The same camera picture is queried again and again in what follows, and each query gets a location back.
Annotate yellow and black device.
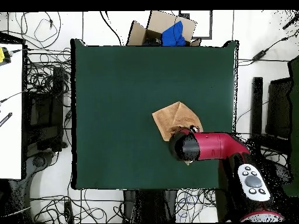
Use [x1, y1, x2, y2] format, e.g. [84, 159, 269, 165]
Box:
[0, 46, 12, 67]

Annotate black power adapter with cable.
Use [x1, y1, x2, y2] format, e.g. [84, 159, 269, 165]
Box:
[237, 30, 299, 67]

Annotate grey looped cable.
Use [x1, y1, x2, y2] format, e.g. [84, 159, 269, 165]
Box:
[20, 11, 62, 50]

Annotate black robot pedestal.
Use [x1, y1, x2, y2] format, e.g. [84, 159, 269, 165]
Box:
[123, 189, 179, 223]

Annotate brown cardboard box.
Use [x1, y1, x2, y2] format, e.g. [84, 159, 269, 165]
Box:
[126, 10, 201, 47]

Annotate black equipment stand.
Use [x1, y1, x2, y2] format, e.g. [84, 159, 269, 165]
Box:
[248, 76, 293, 159]
[23, 66, 68, 152]

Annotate blue cloth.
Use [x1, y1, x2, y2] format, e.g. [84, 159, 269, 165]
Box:
[161, 20, 187, 47]

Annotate dark green table cloth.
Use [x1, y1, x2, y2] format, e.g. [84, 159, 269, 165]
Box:
[70, 38, 239, 190]

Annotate orange terry towel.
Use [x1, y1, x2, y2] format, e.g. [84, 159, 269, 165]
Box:
[151, 101, 204, 166]

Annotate black cable tangle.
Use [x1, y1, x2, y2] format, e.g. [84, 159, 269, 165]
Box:
[175, 132, 290, 222]
[23, 46, 72, 99]
[30, 188, 124, 223]

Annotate white desk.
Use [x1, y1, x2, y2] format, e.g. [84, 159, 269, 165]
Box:
[0, 43, 24, 180]

